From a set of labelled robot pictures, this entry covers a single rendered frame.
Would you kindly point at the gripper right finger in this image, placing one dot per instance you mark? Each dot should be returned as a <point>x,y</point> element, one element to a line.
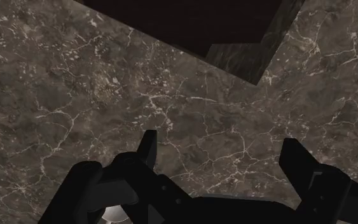
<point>324,186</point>

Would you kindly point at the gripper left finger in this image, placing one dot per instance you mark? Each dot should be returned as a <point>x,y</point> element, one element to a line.
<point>126,183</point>

